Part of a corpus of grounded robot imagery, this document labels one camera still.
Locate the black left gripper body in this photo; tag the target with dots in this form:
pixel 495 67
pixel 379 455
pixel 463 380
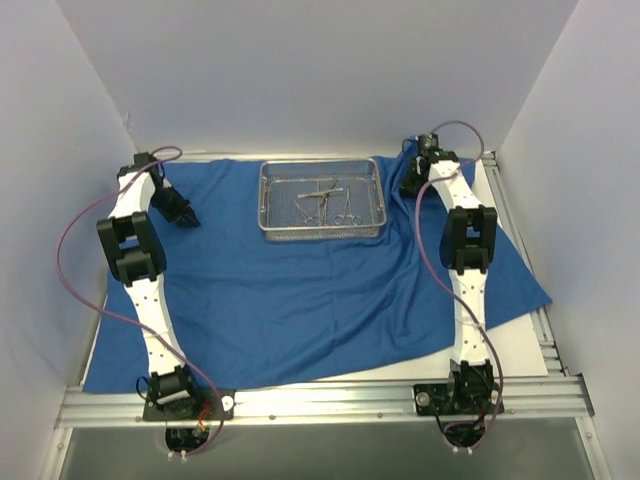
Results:
pixel 176 208

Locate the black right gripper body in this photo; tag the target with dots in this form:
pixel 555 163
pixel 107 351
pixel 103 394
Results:
pixel 413 181

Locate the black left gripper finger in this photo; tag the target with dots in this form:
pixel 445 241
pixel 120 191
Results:
pixel 182 222
pixel 190 214

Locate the steel mesh instrument tray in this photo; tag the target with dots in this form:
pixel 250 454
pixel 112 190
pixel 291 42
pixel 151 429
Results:
pixel 281 180

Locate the blue surgical cloth wrap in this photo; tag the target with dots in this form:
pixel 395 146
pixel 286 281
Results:
pixel 252 313

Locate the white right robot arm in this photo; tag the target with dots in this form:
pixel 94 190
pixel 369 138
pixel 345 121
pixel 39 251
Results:
pixel 466 250

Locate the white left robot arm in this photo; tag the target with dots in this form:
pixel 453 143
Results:
pixel 137 260

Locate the steel surgical clamp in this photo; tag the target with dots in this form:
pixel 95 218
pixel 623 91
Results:
pixel 347 217

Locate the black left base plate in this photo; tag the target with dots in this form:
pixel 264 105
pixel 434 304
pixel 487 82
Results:
pixel 203 406

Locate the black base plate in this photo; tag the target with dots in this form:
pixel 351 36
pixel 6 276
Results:
pixel 203 406
pixel 444 399

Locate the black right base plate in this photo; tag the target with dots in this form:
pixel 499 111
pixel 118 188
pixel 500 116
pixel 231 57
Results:
pixel 444 399

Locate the aluminium front rail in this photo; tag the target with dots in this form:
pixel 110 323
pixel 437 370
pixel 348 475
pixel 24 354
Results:
pixel 330 403

